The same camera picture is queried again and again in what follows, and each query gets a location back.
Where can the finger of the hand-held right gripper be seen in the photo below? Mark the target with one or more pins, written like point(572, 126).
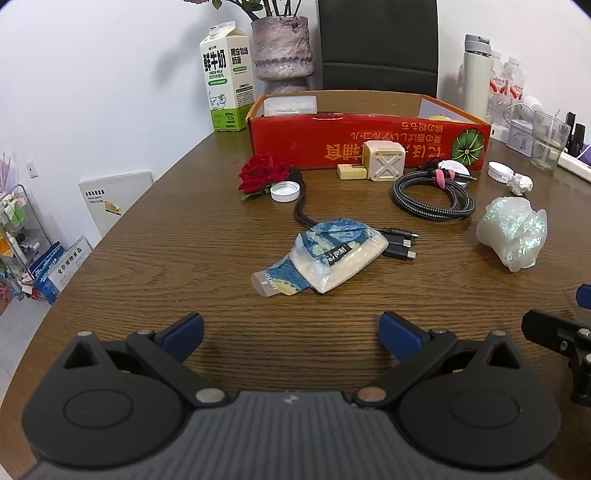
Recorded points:
point(565, 334)
point(585, 297)

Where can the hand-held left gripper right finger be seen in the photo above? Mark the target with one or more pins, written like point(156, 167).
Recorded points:
point(399, 335)

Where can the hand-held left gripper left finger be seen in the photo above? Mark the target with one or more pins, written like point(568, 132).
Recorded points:
point(184, 333)

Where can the red rose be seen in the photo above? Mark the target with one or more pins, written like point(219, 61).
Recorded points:
point(261, 174)

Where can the red cardboard box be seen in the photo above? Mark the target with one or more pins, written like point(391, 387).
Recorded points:
point(304, 143)

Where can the brown wooden desk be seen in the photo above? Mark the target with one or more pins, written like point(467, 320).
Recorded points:
point(194, 258)

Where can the crumpled iridescent plastic wrap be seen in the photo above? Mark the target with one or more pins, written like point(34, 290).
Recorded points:
point(512, 230)

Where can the blue white snack packet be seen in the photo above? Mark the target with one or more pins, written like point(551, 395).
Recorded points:
point(332, 258)

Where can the crumpled white paper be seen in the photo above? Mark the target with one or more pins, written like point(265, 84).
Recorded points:
point(520, 183)

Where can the white power strip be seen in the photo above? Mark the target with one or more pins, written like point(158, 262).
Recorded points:
point(577, 165)

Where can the white cardboard box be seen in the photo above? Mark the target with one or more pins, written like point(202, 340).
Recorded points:
point(69, 265)

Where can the purple bundle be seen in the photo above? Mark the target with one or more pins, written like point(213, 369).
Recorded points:
point(586, 153)

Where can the white desk calendar board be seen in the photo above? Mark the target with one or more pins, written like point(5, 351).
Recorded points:
point(117, 203)

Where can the blue cardboard box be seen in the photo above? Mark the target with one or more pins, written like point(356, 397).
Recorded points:
point(46, 272)

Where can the white ridged lid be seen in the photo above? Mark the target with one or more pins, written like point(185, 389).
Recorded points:
point(500, 170)

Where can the clear glass cup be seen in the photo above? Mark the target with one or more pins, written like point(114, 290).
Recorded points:
point(549, 143)

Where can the black desk clips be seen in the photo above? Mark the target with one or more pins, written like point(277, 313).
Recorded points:
point(577, 134)

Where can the small beige plug block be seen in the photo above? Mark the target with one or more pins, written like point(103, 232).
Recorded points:
point(351, 171)

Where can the white bottle cap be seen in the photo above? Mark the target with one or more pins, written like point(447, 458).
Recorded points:
point(285, 191)

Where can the beige cube charger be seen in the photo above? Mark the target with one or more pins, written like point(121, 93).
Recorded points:
point(385, 161)

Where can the white tin box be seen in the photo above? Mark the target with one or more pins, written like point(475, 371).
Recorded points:
point(521, 134)

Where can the white round disc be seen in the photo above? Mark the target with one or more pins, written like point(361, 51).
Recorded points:
point(455, 166)

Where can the white thermos bottle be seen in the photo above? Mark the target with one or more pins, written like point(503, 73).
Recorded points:
point(476, 78)

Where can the clear plastic box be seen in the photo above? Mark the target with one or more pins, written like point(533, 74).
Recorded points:
point(291, 105)

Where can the green white milk carton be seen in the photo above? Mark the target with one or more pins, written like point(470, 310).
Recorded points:
point(224, 78)

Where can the black paper bag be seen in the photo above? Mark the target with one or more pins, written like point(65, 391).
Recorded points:
point(378, 41)

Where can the mottled pink stone vase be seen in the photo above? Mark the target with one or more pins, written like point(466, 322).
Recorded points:
point(282, 53)

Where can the white wall socket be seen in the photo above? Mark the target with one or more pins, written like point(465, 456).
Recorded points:
point(31, 169)

